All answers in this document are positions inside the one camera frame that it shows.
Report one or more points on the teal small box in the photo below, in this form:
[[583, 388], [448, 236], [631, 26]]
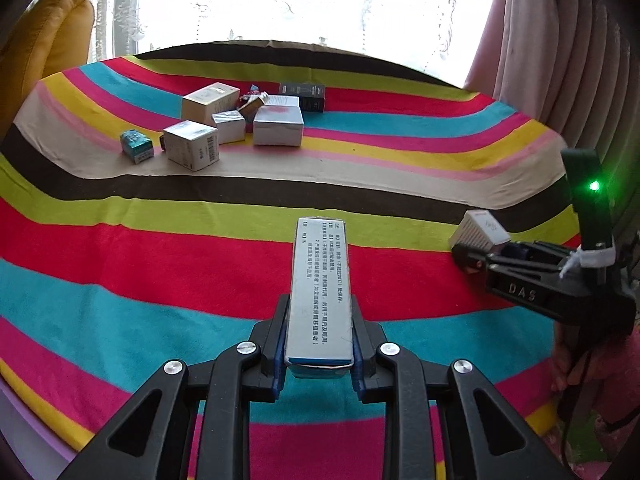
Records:
[[136, 146]]

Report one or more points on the small silver box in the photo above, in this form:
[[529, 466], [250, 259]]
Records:
[[230, 126]]

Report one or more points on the black tracker with green light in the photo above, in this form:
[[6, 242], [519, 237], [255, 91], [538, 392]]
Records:
[[596, 252]]

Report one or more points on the beige tall box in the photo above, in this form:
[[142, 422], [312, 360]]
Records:
[[200, 105]]

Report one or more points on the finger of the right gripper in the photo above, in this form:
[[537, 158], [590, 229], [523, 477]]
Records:
[[475, 260], [536, 252]]

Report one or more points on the red toy car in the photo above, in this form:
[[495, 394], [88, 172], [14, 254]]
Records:
[[250, 92]]

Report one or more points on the black printed box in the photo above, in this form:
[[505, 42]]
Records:
[[311, 97]]

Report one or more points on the yellow sofa cushion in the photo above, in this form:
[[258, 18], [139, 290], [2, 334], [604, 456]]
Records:
[[52, 36]]

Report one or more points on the white silver long box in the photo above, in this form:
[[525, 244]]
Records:
[[278, 100]]

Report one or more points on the white lace curtain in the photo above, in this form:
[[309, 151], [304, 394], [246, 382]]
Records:
[[117, 29]]

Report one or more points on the pink curtain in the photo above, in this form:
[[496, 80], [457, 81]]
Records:
[[566, 63]]

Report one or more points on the long white medicine box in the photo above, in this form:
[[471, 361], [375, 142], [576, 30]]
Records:
[[318, 342]]

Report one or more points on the small white dental box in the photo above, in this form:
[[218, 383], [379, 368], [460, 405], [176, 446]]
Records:
[[251, 103]]

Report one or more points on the white barcode box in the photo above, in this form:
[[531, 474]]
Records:
[[192, 145]]

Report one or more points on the person's right hand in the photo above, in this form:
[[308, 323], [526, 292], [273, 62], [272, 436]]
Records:
[[613, 373]]

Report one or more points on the white Jiyin Music box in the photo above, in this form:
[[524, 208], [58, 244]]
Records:
[[480, 230]]

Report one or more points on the large white pink-stained box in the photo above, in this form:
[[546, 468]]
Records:
[[278, 125]]

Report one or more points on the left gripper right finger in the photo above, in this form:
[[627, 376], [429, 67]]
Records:
[[450, 408]]

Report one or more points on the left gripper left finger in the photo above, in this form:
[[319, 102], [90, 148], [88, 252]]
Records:
[[200, 410]]

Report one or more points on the striped colourful cloth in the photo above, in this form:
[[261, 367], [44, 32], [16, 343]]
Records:
[[116, 261]]

